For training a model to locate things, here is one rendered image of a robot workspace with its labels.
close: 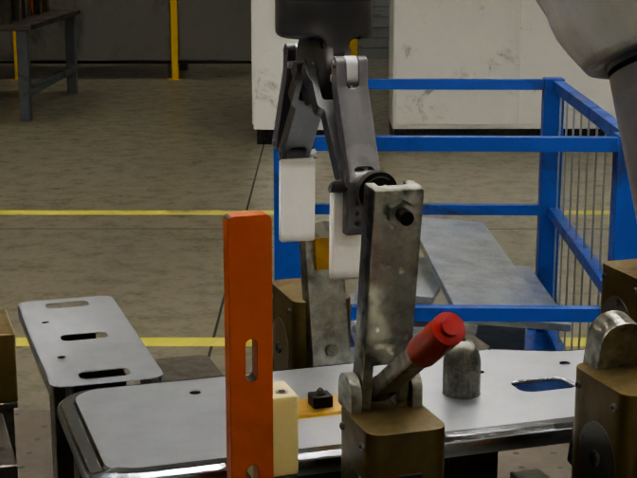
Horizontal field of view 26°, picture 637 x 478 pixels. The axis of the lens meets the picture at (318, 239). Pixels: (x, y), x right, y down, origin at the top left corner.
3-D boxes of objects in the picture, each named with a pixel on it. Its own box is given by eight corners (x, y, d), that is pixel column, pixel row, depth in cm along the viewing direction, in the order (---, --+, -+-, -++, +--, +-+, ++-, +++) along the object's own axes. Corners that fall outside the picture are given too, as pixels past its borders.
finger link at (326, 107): (348, 70, 108) (352, 60, 107) (378, 193, 103) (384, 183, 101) (300, 71, 107) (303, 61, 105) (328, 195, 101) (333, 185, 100)
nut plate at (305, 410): (360, 395, 116) (360, 381, 116) (376, 410, 113) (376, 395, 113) (264, 406, 114) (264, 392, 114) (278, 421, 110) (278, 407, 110)
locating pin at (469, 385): (470, 402, 119) (472, 329, 118) (485, 414, 116) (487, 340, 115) (436, 406, 119) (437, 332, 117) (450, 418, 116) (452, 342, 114)
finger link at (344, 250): (367, 185, 104) (371, 187, 103) (366, 275, 105) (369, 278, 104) (329, 187, 103) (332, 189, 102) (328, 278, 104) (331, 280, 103)
